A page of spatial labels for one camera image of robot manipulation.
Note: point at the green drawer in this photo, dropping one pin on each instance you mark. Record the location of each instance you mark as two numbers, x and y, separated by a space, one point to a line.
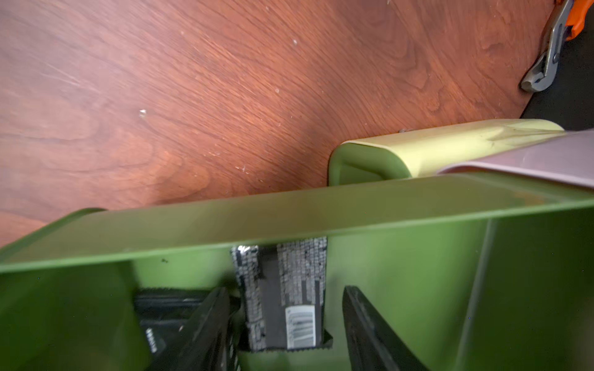
352 163
473 271

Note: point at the black plastic toolbox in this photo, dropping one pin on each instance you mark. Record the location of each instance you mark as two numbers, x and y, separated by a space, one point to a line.
569 101

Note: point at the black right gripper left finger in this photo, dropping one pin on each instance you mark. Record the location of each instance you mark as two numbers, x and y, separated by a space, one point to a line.
202 343

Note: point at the green bottom drawer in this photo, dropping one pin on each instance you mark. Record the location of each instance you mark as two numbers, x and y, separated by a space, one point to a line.
352 163

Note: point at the orange-handled pliers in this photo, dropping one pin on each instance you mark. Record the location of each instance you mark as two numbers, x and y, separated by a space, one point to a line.
567 21

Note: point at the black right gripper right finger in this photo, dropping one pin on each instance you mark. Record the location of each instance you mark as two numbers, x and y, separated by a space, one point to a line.
372 343

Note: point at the black cookie packet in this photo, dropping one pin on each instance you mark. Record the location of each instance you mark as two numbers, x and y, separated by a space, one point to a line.
282 289
163 312

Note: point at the yellow-green drawer cabinet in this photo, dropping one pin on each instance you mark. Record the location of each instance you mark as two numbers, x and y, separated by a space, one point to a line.
527 147

